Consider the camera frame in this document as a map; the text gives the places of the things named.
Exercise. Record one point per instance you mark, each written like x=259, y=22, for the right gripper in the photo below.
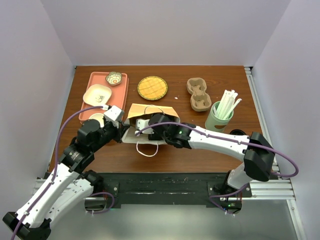
x=155, y=136

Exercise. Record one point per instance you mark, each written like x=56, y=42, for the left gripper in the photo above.
x=119, y=133

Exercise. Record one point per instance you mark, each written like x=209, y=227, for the brown paper bag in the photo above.
x=144, y=111

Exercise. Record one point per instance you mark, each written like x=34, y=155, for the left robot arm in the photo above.
x=68, y=183

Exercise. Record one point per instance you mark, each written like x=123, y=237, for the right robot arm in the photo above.
x=253, y=151

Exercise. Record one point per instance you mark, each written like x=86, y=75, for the stack of paper cups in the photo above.
x=99, y=117

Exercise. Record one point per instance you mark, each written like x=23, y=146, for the cream square plate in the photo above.
x=97, y=95

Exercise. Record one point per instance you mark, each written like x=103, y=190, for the yellow woven coaster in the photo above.
x=152, y=88

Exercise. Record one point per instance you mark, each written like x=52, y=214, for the small patterned dish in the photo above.
x=114, y=78

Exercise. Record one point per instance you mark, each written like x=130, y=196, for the cardboard cup carrier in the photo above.
x=200, y=101

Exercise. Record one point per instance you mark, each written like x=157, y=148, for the green straw holder cup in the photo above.
x=214, y=123

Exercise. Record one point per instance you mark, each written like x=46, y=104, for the stack of black lids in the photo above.
x=237, y=132

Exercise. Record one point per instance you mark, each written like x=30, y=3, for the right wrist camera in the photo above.
x=141, y=124

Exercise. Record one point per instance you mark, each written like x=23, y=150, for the aluminium rail frame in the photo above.
x=277, y=188

